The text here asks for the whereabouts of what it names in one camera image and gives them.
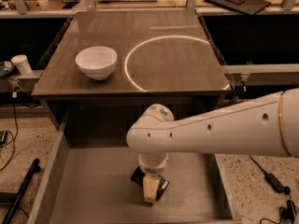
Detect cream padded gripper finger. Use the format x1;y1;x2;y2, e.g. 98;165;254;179
143;175;160;204

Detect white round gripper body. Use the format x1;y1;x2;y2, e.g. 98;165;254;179
139;160;168;176

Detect dark blue snack bar wrapper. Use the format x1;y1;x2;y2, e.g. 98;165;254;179
131;167;169;201

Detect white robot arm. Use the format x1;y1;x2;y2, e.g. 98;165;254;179
126;89;299;176

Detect open grey top drawer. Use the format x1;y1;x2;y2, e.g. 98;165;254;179
26;105;243;224

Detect white ceramic bowl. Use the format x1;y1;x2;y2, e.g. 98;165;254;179
75;46;118;80

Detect black plug bottom right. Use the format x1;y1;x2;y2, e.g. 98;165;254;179
259;200;299;224

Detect black pole on floor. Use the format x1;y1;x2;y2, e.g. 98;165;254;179
1;159;40;224

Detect white paper cup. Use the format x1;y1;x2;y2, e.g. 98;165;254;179
11;54;32;75

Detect black laptop on shelf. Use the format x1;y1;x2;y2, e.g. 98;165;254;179
204;0;270;15

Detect black power adapter with cable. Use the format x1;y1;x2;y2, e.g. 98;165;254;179
250;157;291;195

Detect black cable left floor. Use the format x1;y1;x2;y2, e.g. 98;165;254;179
0;91;20;172

